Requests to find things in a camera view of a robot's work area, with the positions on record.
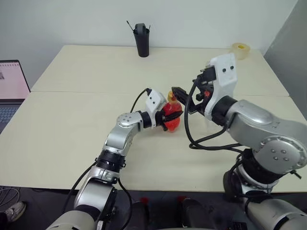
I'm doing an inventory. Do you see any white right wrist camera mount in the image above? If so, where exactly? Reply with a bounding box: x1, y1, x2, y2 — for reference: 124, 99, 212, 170
205, 53, 238, 122

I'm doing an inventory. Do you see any grey roll in cup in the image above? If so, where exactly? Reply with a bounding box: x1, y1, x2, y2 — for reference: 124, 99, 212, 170
134, 23, 147, 35

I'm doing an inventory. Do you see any grey laptop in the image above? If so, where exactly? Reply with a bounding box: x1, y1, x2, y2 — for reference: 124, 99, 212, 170
0, 59, 31, 135

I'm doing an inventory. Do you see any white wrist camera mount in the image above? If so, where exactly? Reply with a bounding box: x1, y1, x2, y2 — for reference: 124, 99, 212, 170
144, 89, 167, 129
205, 53, 238, 122

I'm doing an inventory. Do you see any translucent yellowish tape roll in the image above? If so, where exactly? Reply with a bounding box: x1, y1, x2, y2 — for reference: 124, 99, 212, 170
231, 42, 251, 60

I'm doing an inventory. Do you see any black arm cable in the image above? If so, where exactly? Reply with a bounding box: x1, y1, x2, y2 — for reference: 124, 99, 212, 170
62, 88, 152, 226
183, 78, 250, 154

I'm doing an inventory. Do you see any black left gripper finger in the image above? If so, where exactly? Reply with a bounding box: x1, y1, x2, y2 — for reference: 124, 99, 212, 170
164, 110, 184, 122

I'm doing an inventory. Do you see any tall black cup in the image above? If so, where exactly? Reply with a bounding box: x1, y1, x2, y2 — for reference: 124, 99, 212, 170
133, 30, 151, 58

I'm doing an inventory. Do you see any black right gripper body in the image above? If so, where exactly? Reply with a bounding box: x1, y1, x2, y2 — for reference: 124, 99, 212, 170
188, 65, 218, 115

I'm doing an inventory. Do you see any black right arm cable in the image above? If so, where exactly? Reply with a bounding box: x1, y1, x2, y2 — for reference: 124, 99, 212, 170
183, 78, 250, 154

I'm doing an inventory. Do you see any dark rounded shape red mark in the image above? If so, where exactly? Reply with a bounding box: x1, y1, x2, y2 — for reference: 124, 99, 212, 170
131, 196, 151, 230
177, 195, 213, 230

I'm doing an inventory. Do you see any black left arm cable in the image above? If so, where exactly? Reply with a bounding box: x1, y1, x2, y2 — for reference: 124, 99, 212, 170
62, 88, 152, 226

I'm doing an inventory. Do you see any grey white shoe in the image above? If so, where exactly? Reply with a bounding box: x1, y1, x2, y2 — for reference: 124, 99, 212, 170
1, 201, 26, 222

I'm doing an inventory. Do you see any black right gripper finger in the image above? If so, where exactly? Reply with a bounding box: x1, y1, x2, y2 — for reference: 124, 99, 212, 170
172, 86, 190, 104

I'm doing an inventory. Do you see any clear bottle with red drink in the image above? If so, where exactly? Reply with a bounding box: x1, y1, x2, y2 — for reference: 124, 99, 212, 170
161, 98, 183, 134

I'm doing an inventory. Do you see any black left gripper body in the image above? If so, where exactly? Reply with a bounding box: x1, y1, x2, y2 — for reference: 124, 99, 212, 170
154, 110, 169, 132

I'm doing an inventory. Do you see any thin white wire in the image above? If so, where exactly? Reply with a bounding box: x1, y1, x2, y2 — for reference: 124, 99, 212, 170
0, 185, 21, 207

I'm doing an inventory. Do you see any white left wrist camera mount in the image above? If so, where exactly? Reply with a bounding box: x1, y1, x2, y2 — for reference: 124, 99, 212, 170
144, 89, 167, 129

